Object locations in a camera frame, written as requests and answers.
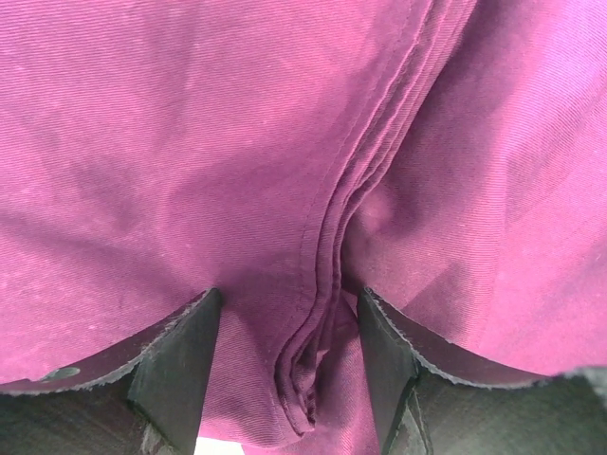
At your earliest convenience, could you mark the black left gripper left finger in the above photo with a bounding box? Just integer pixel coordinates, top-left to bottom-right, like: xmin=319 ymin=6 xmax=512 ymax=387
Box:
xmin=1 ymin=289 xmax=222 ymax=454

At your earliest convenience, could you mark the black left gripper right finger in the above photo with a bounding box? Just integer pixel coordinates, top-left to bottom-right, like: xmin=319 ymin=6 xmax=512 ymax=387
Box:
xmin=358 ymin=288 xmax=606 ymax=455

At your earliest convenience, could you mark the purple surgical cloth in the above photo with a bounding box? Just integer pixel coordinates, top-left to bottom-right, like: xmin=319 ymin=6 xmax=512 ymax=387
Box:
xmin=1 ymin=1 xmax=606 ymax=454

